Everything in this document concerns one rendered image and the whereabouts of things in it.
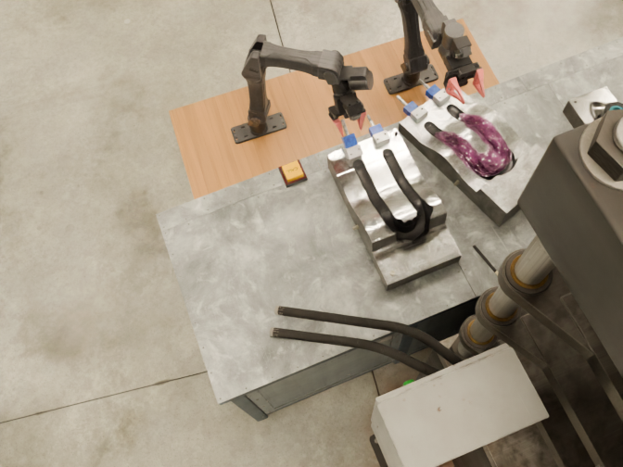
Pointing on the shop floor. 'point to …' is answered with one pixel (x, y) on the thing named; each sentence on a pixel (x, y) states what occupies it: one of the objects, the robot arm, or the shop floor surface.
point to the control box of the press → (454, 410)
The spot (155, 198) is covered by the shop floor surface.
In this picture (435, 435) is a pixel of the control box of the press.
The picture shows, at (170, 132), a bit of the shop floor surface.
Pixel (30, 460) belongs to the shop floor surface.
